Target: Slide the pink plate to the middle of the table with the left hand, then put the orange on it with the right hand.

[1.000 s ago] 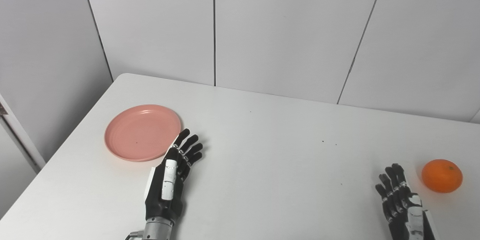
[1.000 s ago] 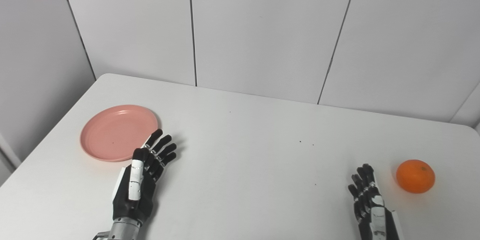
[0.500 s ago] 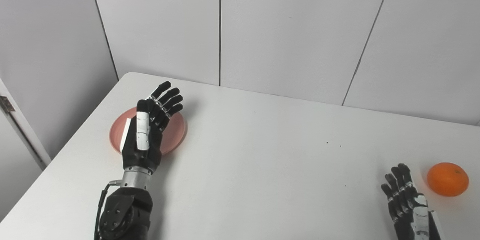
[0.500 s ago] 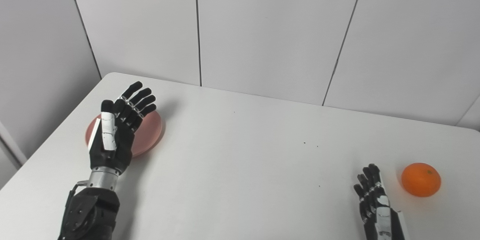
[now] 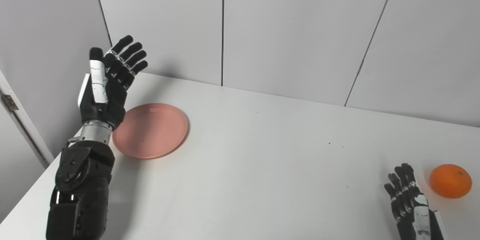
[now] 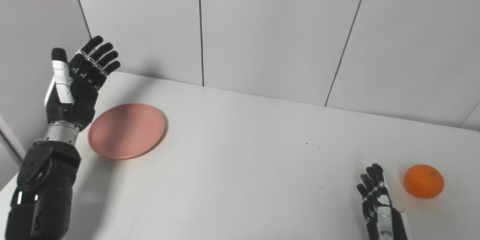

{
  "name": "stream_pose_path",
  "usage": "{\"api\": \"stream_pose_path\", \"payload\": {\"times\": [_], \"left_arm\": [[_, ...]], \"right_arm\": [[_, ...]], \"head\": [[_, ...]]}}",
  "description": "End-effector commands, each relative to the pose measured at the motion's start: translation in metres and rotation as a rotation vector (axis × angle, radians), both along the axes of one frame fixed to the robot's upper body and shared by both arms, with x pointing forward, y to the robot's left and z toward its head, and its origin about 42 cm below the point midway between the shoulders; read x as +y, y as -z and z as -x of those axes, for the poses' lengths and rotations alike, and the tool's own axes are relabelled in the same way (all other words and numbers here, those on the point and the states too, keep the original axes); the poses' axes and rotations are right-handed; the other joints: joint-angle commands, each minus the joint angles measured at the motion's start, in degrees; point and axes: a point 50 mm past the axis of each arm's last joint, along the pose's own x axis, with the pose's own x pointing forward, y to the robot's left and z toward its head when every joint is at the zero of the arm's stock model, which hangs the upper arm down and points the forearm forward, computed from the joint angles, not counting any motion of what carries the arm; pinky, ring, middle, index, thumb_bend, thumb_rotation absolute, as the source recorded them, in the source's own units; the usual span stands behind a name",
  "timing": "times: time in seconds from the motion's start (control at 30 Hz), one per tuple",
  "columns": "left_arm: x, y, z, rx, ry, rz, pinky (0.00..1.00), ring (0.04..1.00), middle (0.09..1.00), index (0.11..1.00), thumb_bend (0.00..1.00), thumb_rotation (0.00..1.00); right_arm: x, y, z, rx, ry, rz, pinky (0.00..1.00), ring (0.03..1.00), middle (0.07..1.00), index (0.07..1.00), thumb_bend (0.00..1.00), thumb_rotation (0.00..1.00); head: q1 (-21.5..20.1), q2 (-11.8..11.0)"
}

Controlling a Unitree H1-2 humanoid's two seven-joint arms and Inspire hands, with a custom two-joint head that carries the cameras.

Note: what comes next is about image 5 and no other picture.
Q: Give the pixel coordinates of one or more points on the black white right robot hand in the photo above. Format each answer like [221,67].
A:
[416,221]

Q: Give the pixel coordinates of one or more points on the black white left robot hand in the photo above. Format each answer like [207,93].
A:
[101,101]

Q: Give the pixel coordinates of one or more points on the orange fruit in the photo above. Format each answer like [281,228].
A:
[450,182]

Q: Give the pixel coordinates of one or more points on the pink round plate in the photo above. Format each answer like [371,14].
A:
[153,131]

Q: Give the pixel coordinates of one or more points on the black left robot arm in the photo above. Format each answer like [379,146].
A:
[82,195]

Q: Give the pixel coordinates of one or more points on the metal door hinge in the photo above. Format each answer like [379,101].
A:
[9,102]

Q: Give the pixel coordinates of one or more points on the white door frame post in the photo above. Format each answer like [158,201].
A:
[32,135]

